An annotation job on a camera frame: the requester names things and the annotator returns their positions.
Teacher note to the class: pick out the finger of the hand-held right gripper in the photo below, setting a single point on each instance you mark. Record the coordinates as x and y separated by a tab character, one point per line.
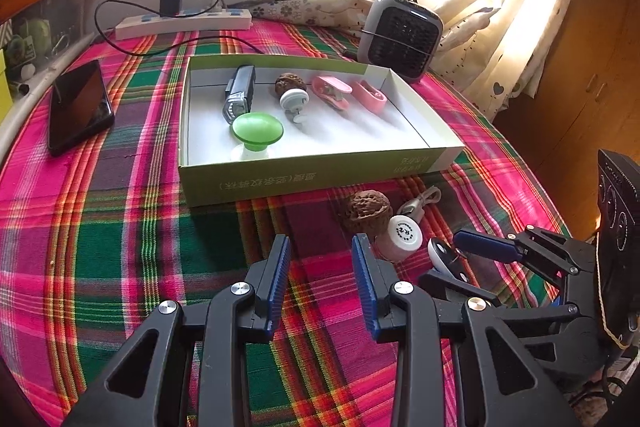
487	245
530	317

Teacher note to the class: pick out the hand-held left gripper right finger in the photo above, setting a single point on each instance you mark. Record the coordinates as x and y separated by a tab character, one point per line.
366	293

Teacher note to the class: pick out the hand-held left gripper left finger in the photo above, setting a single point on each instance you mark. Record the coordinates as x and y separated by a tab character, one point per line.
277	288

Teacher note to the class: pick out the white disc with black face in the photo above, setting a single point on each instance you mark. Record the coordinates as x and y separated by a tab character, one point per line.
442	257

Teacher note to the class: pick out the green cardboard box tray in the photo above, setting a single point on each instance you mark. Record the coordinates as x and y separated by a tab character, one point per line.
340	134

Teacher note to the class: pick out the green capped mushroom knob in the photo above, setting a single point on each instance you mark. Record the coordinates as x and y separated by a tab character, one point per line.
257	127

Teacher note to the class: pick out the white mushroom shaped knob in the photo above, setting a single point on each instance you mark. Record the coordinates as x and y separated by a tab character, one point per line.
293	99

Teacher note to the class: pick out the pink clip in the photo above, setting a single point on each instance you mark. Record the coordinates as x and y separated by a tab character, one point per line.
331	91

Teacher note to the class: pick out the brown walnut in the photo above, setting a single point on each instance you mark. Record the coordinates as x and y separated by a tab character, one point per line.
291	82
364	209

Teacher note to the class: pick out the white round jar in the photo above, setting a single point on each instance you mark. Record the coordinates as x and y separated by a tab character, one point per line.
402	234

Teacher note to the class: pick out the pink oval case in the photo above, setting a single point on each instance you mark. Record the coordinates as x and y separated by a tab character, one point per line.
369	96

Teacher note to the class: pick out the grey black bike light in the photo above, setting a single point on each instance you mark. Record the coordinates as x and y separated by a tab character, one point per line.
239	92

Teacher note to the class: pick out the wooden cabinet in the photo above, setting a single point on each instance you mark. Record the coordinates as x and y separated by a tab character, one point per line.
600	57

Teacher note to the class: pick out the grey small fan heater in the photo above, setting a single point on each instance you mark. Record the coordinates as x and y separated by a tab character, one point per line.
402	39

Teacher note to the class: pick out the cream heart print curtain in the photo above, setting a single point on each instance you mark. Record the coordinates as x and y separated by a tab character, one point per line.
525	7

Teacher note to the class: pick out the black smartphone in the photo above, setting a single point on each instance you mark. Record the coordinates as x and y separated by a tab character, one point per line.
80	104

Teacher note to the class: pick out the white power strip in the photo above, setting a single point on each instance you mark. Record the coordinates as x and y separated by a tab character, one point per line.
210	23

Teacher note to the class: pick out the floral cloth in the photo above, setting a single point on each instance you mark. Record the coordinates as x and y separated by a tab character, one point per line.
310	12

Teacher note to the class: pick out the yellow box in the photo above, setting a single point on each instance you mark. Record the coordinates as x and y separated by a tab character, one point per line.
4	82

